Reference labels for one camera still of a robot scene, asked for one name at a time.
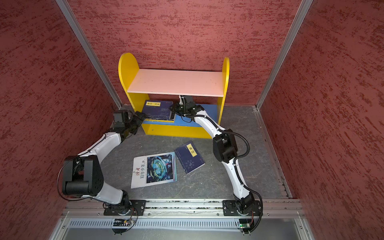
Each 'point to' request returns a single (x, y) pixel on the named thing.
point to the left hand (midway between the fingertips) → (143, 121)
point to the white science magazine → (153, 169)
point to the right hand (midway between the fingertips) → (169, 110)
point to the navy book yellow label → (189, 156)
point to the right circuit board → (245, 223)
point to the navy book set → (156, 109)
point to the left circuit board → (122, 222)
